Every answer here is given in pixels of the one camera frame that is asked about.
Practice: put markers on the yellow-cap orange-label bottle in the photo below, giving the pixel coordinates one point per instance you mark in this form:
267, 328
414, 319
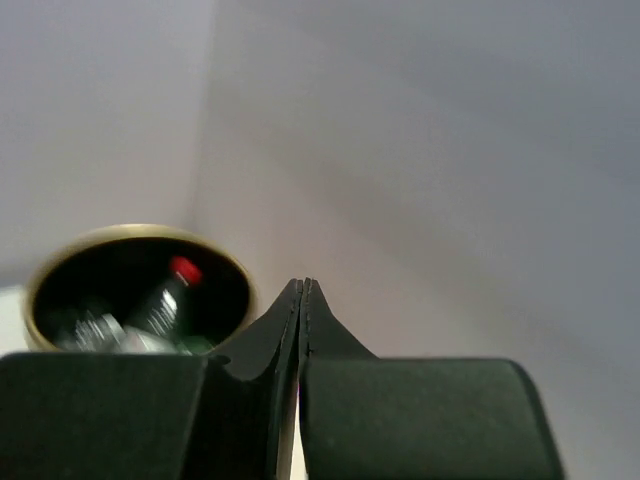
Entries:
88, 326

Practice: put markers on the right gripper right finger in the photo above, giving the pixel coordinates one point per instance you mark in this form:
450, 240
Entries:
367, 417

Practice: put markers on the orange cylindrical bin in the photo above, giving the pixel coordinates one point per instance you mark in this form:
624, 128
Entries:
118, 266

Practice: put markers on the large red-label clear bottle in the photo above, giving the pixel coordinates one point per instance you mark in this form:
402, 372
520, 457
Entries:
161, 321

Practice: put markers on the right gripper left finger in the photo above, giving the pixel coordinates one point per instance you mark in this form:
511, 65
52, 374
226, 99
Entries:
230, 415

